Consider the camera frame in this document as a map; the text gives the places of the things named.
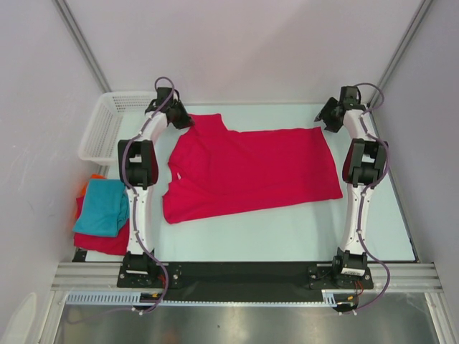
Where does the red folded t shirt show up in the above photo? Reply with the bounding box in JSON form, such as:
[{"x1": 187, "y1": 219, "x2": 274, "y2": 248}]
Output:
[{"x1": 72, "y1": 218, "x2": 130, "y2": 255}]

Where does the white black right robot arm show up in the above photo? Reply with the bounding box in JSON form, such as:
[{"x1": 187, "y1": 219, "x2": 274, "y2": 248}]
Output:
[{"x1": 315, "y1": 82, "x2": 389, "y2": 288}]

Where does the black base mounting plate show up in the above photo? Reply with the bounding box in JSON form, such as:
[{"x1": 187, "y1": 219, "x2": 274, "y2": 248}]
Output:
[{"x1": 117, "y1": 262, "x2": 374, "y2": 303}]

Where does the orange folded t shirt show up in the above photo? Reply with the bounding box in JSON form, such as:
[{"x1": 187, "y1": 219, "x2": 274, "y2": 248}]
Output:
[{"x1": 74, "y1": 173, "x2": 108, "y2": 223}]

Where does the white perforated plastic basket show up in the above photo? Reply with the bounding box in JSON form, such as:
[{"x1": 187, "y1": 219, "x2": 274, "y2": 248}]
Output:
[{"x1": 78, "y1": 91, "x2": 156, "y2": 166}]

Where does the teal folded t shirt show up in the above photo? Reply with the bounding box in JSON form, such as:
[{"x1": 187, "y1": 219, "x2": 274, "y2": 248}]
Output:
[{"x1": 73, "y1": 179, "x2": 129, "y2": 238}]

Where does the crimson red t shirt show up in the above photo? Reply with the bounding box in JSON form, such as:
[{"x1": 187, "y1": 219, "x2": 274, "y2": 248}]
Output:
[{"x1": 163, "y1": 114, "x2": 343, "y2": 224}]

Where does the aluminium frame rail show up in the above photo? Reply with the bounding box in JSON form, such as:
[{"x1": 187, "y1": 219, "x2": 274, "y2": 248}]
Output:
[{"x1": 51, "y1": 262, "x2": 443, "y2": 293}]

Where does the white slotted cable duct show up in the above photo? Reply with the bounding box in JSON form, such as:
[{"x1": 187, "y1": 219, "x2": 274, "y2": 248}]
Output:
[{"x1": 66, "y1": 291, "x2": 356, "y2": 307}]

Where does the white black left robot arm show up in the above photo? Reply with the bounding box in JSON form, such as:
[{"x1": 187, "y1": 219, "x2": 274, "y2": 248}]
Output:
[{"x1": 117, "y1": 86, "x2": 194, "y2": 288}]

